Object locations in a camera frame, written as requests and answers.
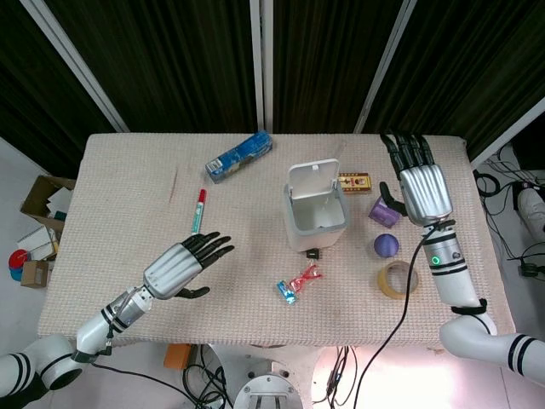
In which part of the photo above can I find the red disc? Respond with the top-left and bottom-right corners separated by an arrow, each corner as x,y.
9,250 -> 32,270

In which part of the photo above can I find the purple small carton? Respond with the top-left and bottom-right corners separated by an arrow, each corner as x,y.
368,195 -> 401,229

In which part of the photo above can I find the purple ball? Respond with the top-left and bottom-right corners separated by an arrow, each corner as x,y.
373,233 -> 400,259

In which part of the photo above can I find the beige waffle tablecloth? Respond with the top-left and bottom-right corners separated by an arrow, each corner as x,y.
37,132 -> 516,349

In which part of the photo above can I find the white frame post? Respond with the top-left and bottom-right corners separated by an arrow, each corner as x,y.
249,0 -> 274,133
468,95 -> 545,170
353,0 -> 421,134
19,0 -> 131,133

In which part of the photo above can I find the black floor cable bundle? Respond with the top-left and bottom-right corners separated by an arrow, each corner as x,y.
472,144 -> 545,278
313,344 -> 359,405
91,343 -> 235,409

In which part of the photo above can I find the blue cardboard snack box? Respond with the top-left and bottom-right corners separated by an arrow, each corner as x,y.
204,130 -> 274,185

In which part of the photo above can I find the white desktop trash bin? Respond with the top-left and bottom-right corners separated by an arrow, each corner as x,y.
284,158 -> 352,252

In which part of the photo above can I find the orange box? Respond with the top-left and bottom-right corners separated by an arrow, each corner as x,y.
163,343 -> 192,371

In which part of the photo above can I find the gold and red small box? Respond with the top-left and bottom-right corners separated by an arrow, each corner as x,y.
338,171 -> 372,197

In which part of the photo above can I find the dark curtain panel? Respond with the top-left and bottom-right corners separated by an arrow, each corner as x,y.
272,0 -> 404,134
44,0 -> 259,134
0,0 -> 116,178
368,0 -> 545,159

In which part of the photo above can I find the white shoe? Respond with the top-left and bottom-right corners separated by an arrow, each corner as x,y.
517,187 -> 545,244

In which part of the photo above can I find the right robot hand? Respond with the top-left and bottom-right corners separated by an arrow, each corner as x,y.
378,132 -> 456,227

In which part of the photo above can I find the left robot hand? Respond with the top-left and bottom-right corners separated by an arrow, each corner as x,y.
142,231 -> 236,300

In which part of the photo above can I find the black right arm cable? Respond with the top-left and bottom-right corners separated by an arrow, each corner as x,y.
353,232 -> 431,409

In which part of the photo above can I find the large open cardboard box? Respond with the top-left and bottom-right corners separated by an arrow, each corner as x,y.
20,174 -> 77,261

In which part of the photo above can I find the grey round robot base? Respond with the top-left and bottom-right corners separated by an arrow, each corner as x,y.
232,374 -> 304,409

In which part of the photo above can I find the red-capped whiteboard marker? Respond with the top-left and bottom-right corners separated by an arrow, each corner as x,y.
190,188 -> 209,235

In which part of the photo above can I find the red toy in plastic packet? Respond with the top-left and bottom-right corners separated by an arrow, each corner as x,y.
275,262 -> 324,306

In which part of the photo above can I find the yellowish packing tape roll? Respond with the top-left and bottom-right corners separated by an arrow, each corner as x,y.
376,260 -> 420,300

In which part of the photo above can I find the small cardboard box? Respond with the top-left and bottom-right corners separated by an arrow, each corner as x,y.
20,259 -> 51,289

